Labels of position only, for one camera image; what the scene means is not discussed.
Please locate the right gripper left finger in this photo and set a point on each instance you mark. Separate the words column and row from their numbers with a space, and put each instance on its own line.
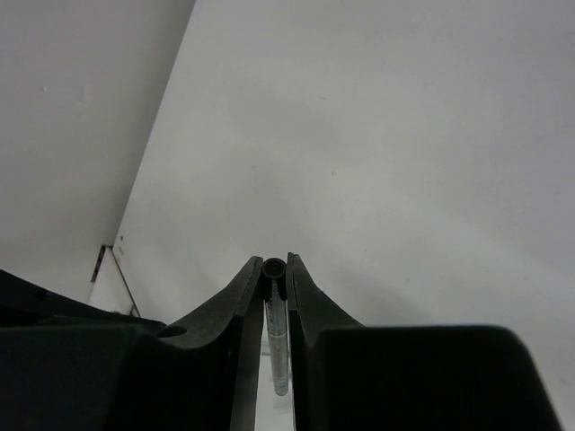
column 197, row 373

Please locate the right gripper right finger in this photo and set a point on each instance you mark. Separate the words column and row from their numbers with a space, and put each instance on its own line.
column 348, row 376

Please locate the black pen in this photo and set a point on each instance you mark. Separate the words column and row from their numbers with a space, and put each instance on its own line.
column 275, row 298

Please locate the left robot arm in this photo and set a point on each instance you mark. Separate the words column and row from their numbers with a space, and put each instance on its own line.
column 25, row 304

